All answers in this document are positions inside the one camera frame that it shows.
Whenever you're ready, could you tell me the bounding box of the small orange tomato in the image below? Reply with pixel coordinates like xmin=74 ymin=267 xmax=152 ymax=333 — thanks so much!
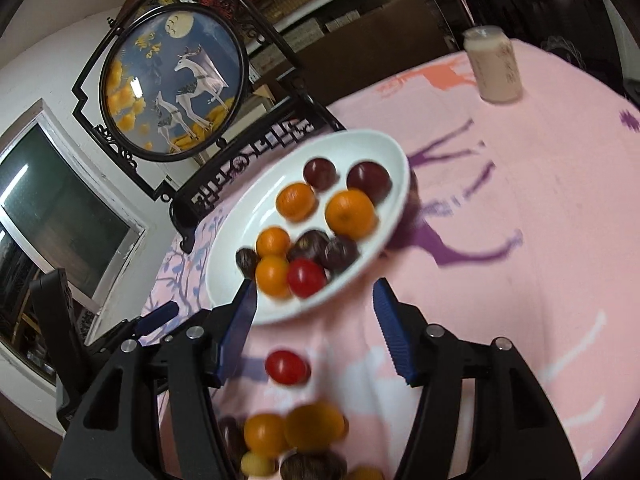
xmin=255 ymin=255 xmax=291 ymax=299

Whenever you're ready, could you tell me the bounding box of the red cherry tomato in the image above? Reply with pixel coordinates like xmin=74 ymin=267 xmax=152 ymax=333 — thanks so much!
xmin=286 ymin=258 xmax=328 ymax=298
xmin=265 ymin=349 xmax=310 ymax=386

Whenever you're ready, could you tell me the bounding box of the small orange kumquat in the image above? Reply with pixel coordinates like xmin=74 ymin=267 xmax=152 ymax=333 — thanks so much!
xmin=255 ymin=226 xmax=291 ymax=258

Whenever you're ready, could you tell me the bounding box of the round deer painting screen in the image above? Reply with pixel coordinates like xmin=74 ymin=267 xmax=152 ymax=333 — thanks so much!
xmin=72 ymin=0 xmax=300 ymax=203

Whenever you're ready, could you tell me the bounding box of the dark carved wooden chair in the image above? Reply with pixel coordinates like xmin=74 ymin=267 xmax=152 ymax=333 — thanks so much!
xmin=169 ymin=96 xmax=344 ymax=254

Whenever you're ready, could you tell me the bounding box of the small dark purple plum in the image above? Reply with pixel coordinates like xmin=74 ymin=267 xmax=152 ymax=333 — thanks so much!
xmin=321 ymin=236 xmax=360 ymax=274

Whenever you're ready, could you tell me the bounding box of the large orange tangerine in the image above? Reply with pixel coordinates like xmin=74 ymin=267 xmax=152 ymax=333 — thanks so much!
xmin=324 ymin=188 xmax=378 ymax=240

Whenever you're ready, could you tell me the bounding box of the window with white frame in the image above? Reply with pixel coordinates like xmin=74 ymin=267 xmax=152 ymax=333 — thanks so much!
xmin=1 ymin=100 xmax=144 ymax=312

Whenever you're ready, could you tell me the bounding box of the beige drink can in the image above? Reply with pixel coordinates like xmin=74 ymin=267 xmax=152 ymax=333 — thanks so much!
xmin=463 ymin=26 xmax=523 ymax=104

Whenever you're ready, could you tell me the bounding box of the small dark cherry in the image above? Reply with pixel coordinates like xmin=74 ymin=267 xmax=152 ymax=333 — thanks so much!
xmin=235 ymin=247 xmax=260 ymax=280

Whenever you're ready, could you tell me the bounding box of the small orange tangerine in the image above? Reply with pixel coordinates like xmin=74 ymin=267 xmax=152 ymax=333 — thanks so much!
xmin=276 ymin=182 xmax=318 ymax=222

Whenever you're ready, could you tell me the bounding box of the tan longan fruit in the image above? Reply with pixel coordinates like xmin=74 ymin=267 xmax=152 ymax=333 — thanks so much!
xmin=240 ymin=452 xmax=279 ymax=478
xmin=344 ymin=465 xmax=385 ymax=480

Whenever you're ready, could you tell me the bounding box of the large dark red plum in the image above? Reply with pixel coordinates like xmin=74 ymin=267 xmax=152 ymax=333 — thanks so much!
xmin=346 ymin=160 xmax=393 ymax=205

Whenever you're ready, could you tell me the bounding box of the yellow orange tomato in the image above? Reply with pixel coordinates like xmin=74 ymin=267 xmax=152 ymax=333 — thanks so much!
xmin=284 ymin=401 xmax=348 ymax=452

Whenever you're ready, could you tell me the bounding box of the dark elongated water chestnut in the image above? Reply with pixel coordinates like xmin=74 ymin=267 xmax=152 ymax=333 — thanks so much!
xmin=218 ymin=416 xmax=248 ymax=467

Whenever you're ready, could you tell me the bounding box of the large dark water chestnut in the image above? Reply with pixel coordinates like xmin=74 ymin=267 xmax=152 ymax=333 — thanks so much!
xmin=280 ymin=451 xmax=347 ymax=480

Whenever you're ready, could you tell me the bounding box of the white oval plate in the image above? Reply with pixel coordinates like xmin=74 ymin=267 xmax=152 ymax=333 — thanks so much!
xmin=205 ymin=129 xmax=410 ymax=325

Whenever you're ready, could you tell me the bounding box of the pink patterned tablecloth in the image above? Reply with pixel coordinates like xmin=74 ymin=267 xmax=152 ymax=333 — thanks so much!
xmin=214 ymin=42 xmax=639 ymax=477

